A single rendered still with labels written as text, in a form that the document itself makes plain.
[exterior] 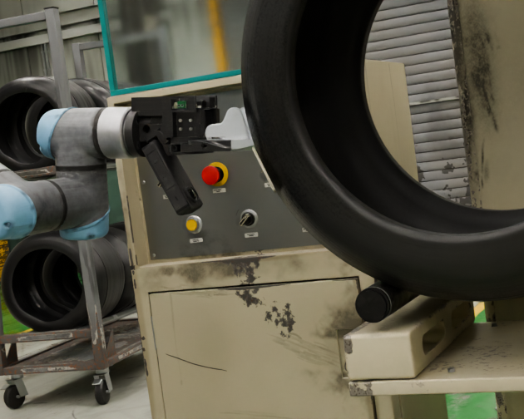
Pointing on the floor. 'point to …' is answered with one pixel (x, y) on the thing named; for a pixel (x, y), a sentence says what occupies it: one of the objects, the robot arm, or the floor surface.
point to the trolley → (96, 327)
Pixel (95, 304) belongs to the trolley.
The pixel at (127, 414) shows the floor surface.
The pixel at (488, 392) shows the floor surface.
